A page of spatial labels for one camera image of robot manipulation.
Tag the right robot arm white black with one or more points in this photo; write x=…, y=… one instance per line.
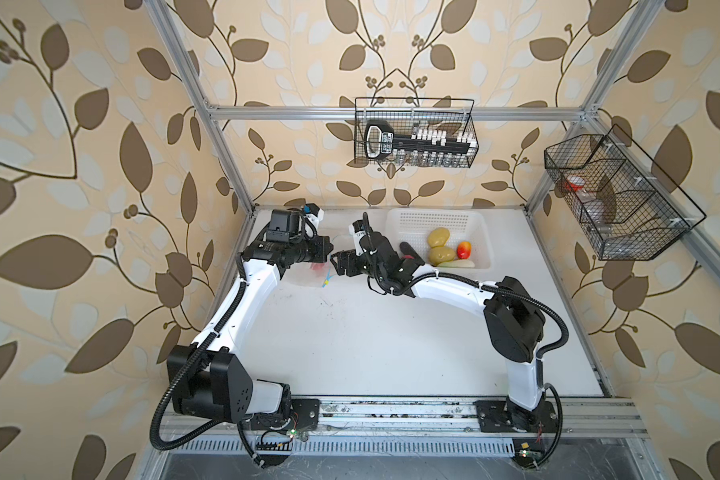
x=521, y=330

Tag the red capped clear bottle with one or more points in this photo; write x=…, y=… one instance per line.
x=574, y=189

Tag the white plastic basket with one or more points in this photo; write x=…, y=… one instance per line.
x=462, y=232

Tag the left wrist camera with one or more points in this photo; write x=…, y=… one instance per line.
x=294, y=225

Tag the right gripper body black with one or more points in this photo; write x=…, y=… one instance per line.
x=375, y=273

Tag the clear zip top bag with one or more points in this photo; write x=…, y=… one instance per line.
x=311, y=275

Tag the black wire basket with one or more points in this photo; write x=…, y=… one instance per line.
x=641, y=208
x=447, y=113

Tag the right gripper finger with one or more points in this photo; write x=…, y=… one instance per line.
x=345, y=263
x=360, y=232

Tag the red yellow toy mango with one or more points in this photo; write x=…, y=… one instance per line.
x=464, y=250

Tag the black wire basket right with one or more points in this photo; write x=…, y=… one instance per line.
x=641, y=208

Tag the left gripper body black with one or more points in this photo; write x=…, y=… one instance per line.
x=306, y=250

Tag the dark toy eggplant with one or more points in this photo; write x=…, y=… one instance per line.
x=408, y=252

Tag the white toy radish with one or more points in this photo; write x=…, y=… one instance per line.
x=458, y=263

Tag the black wire basket back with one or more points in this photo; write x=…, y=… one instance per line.
x=447, y=113

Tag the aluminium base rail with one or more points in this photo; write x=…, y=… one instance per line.
x=469, y=427

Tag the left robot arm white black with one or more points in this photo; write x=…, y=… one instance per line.
x=207, y=378

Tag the yellow toy potato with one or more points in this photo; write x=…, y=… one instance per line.
x=438, y=237
x=441, y=254

